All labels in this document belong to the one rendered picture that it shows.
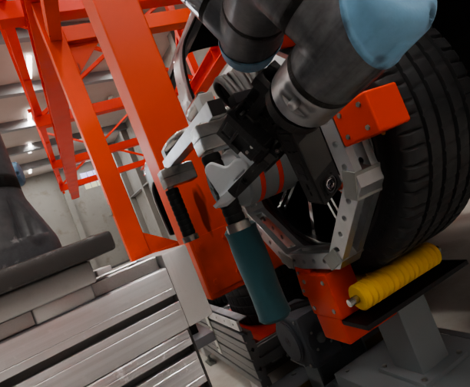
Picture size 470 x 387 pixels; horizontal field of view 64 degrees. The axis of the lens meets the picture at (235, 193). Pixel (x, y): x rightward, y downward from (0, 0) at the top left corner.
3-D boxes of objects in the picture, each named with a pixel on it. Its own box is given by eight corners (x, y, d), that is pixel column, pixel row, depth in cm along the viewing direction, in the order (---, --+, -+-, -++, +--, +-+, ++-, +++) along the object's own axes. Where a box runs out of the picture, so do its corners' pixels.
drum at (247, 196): (317, 178, 88) (294, 122, 88) (239, 210, 79) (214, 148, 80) (287, 189, 101) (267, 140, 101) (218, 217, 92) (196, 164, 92)
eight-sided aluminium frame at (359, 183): (420, 257, 69) (307, -14, 70) (395, 272, 66) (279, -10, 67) (279, 260, 118) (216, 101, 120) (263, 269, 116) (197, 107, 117)
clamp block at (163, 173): (198, 176, 100) (191, 158, 100) (167, 187, 96) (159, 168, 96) (193, 180, 105) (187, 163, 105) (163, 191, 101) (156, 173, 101)
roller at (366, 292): (453, 259, 88) (444, 236, 88) (363, 318, 76) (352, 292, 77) (432, 259, 93) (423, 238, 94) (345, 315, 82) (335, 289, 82)
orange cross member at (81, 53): (314, 24, 420) (299, -9, 421) (78, 71, 317) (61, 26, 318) (308, 31, 431) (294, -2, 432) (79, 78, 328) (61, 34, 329)
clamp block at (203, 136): (249, 137, 69) (238, 110, 69) (205, 150, 65) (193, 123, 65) (239, 144, 73) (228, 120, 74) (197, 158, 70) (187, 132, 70)
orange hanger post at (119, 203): (158, 271, 309) (51, -1, 315) (135, 281, 301) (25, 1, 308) (154, 270, 326) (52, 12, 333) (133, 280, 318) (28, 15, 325)
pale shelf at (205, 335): (216, 339, 119) (213, 330, 119) (167, 367, 112) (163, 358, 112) (184, 320, 158) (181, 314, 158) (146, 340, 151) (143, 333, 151)
